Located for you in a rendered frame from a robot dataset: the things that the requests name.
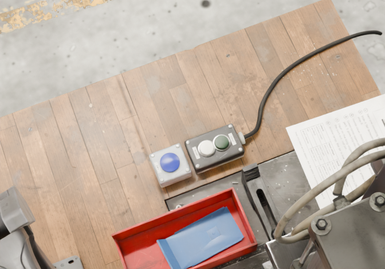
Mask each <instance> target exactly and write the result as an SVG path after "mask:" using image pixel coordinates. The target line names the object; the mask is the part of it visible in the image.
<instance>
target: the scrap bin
mask: <svg viewBox="0 0 385 269"><path fill-rule="evenodd" d="M223 206H224V207H227V208H228V210H229V212H230V213H231V215H232V217H233V219H234V220H235V222H236V224H237V225H238V227H239V229H240V231H241V233H242V234H243V236H244V238H243V239H242V240H241V241H239V242H238V243H236V244H234V245H232V246H231V247H229V248H227V249H225V250H223V251H221V252H219V253H217V254H216V255H214V256H212V257H210V258H208V259H206V260H204V261H203V262H201V263H199V264H197V265H196V266H194V267H192V266H191V267H189V268H187V269H211V268H214V267H216V266H219V265H221V264H224V263H227V262H229V261H231V260H234V259H236V258H239V257H241V256H244V255H247V254H249V253H251V252H254V251H256V250H257V245H258V243H257V241H256V238H255V236H254V234H253V231H252V229H251V227H250V224H249V222H248V220H247V217H246V215H245V212H244V211H243V208H242V205H241V203H240V201H239V199H238V196H237V194H236V192H235V189H234V187H231V188H228V189H226V190H223V191H221V192H218V193H216V194H213V195H210V196H208V197H205V198H203V199H200V200H198V201H195V202H192V203H190V204H187V205H185V206H182V207H180V208H177V209H174V210H172V211H169V212H167V213H164V214H162V215H159V216H156V217H154V218H151V219H149V220H146V221H144V222H141V223H138V224H136V225H133V226H131V227H128V228H126V229H122V230H121V231H118V232H115V233H112V234H111V236H112V238H113V239H114V242H115V244H116V248H117V251H118V253H119V256H120V259H121V262H122V265H123V267H124V269H171V268H170V266H169V264H168V262H167V260H166V258H165V257H164V255H163V253H162V250H161V249H160V247H159V245H158V243H157V240H160V239H166V238H168V237H170V236H172V235H174V234H175V232H177V231H179V230H180V229H182V228H184V227H186V226H188V225H190V224H192V223H194V222H196V221H197V220H199V219H201V218H203V217H205V216H207V215H209V214H211V213H213V212H214V211H216V210H218V209H220V208H222V207H223Z"/></svg>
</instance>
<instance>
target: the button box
mask: <svg viewBox="0 0 385 269"><path fill-rule="evenodd" d="M368 34H377V35H380V36H381V35H382V32H380V31H378V30H368V31H363V32H359V33H355V34H352V35H349V36H346V37H343V38H341V39H339V40H336V41H334V42H332V43H329V44H327V45H325V46H322V47H321V48H318V49H316V50H314V51H313V52H310V53H309V54H307V55H305V56H304V57H302V58H300V59H299V60H297V61H295V62H294V63H293V64H291V65H290V66H288V67H287V68H286V69H284V70H283V71H282V72H281V73H280V74H279V75H278V76H277V77H276V78H275V79H274V81H273V82H272V83H271V85H270V87H269V88H268V90H267V91H266V93H265V95H264V97H263V98H262V101H261V103H260V106H259V109H258V118H257V123H256V126H255V128H254V130H253V131H251V132H250V133H248V134H246V135H243V134H242V133H241V132H239V133H238V134H237V132H236V130H235V128H234V126H233V124H232V123H230V124H227V125H225V126H222V127H220V128H217V129H215V130H212V131H209V132H206V133H204V134H202V135H198V136H197V137H193V138H191V139H188V140H186V141H185V142H184V145H185V148H186V150H187V153H188V156H189V157H190V160H191V163H192V165H193V167H194V170H195V172H196V174H200V173H203V172H204V171H208V170H210V169H213V168H215V167H218V166H221V165H223V164H226V163H228V162H231V161H234V160H236V159H238V158H242V157H243V156H244V153H245V151H244V149H243V146H242V145H244V144H245V139H247V138H249V137H251V136H253V135H254V134H255V133H256V132H257V131H258V130H259V128H260V125H261V120H262V111H263V108H264V105H265V102H266V100H267V98H268V97H269V95H270V93H271V91H272V90H273V88H274V87H275V85H276V84H277V83H278V81H279V80H280V79H281V78H282V77H283V76H284V75H285V74H286V73H288V72H289V71H290V70H291V69H293V68H294V67H295V66H297V65H299V64H300V63H302V62H303V61H305V60H307V59H308V58H310V57H312V56H314V55H316V54H318V53H320V52H322V51H324V50H326V49H328V48H330V47H332V46H335V45H337V44H339V43H342V42H344V41H347V40H350V39H352V38H356V37H359V36H364V35H368ZM220 135H224V136H226V137H227V138H228V140H229V145H228V147H227V148H226V149H224V150H220V149H218V148H216V146H215V144H214V141H215V139H216V137H217V136H220ZM204 141H210V142H211V143H212V144H213V145H214V151H213V153H212V154H210V155H203V154H202V153H201V152H200V149H199V147H200V145H201V143H202V142H204Z"/></svg>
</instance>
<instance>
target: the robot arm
mask: <svg viewBox="0 0 385 269"><path fill-rule="evenodd" d="M35 221H36V220H35V218H34V215H33V213H32V212H31V210H30V208H29V206H28V204H27V203H26V201H25V199H24V198H23V197H22V195H21V193H20V192H19V190H18V189H17V188H16V187H15V186H12V187H10V188H9V189H8V190H6V191H4V192H3V193H1V194H0V269H56V268H57V269H83V265H82V263H81V260H80V258H79V257H78V256H76V255H75V256H71V257H69V258H66V259H64V260H61V261H59V262H56V263H53V264H52V263H51V262H50V260H49V259H48V258H47V257H46V255H45V254H44V253H43V251H42V249H40V247H39V246H38V244H37V243H36V241H35V239H34V235H33V234H34V233H33V231H32V229H31V227H30V224H32V223H34V222H35ZM72 261H74V262H73V263H72V264H69V263H70V262H72Z"/></svg>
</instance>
